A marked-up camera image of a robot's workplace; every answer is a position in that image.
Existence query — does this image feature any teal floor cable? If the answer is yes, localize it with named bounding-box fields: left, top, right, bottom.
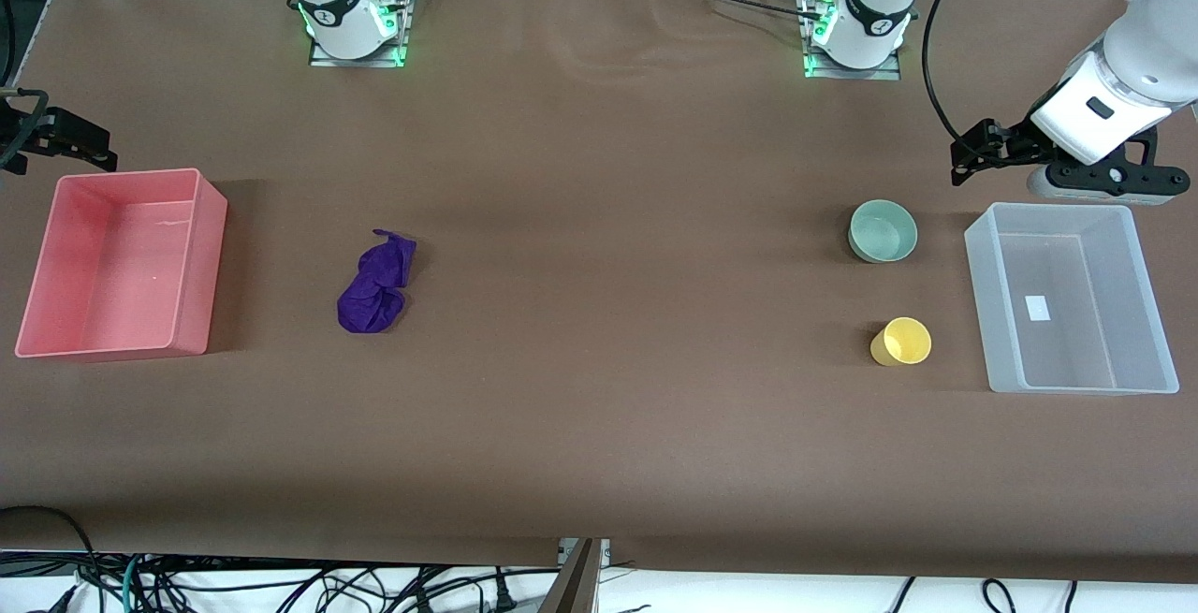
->
left=118, top=554, right=143, bottom=613

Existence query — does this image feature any pale green bowl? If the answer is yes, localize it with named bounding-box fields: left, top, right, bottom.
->
left=847, top=198, right=919, bottom=265

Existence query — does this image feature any yellow cup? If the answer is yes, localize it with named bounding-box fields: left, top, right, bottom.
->
left=869, top=316, right=933, bottom=368

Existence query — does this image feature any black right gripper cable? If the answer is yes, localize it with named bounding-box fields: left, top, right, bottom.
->
left=0, top=86, right=51, bottom=173

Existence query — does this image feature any pink plastic bin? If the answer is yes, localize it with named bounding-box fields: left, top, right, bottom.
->
left=14, top=168, right=229, bottom=359

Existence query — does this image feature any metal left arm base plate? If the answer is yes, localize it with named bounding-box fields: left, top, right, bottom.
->
left=802, top=0, right=902, bottom=82

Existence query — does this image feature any black looped floor cable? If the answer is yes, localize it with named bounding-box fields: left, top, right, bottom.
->
left=0, top=504, right=99, bottom=595

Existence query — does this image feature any translucent white plastic bin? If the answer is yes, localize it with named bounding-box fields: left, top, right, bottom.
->
left=963, top=202, right=1181, bottom=396

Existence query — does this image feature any purple cloth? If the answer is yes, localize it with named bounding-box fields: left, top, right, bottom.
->
left=336, top=228, right=418, bottom=334

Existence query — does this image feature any brown table cover sheet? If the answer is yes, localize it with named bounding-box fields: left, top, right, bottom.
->
left=0, top=0, right=1198, bottom=586

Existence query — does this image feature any black floor cable with plug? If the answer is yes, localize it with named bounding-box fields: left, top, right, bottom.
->
left=482, top=569, right=523, bottom=613

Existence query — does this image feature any grey table support post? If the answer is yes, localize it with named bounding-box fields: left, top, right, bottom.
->
left=537, top=537, right=611, bottom=613

